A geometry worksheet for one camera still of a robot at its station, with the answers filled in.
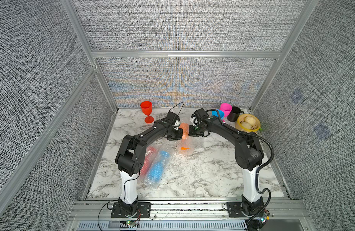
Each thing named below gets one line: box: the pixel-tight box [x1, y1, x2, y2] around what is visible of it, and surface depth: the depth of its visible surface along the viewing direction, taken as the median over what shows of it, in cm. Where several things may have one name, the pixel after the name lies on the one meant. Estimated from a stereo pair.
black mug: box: [226, 106, 245, 122], surface depth 111 cm
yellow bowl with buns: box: [235, 113, 261, 134], surface depth 106 cm
